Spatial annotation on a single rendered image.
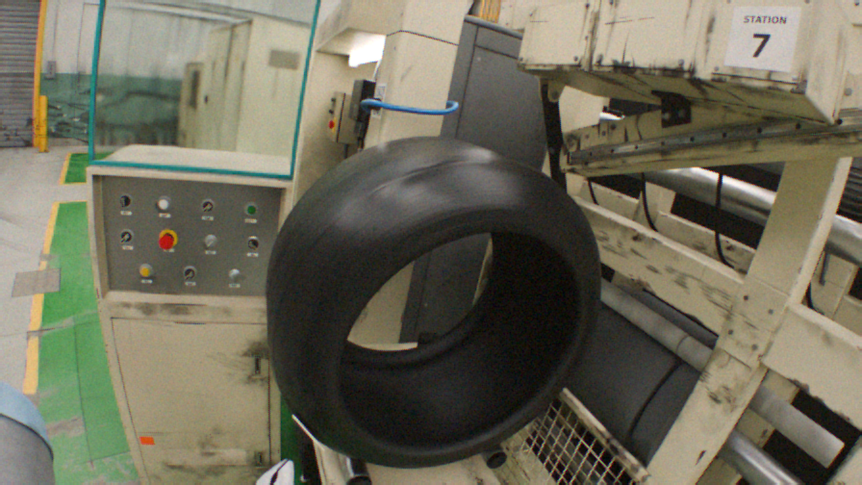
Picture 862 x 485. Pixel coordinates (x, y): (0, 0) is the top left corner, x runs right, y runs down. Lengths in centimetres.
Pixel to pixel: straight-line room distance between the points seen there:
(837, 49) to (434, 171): 54
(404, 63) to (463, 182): 39
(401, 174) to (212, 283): 85
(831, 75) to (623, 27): 32
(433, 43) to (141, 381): 125
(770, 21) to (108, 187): 135
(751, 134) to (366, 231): 56
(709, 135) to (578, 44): 27
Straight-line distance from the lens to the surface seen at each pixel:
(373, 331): 100
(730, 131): 71
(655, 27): 68
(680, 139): 75
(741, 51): 58
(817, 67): 56
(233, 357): 133
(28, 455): 30
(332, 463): 84
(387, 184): 51
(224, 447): 160
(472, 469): 98
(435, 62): 87
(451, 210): 50
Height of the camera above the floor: 151
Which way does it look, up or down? 18 degrees down
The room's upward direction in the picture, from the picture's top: 12 degrees clockwise
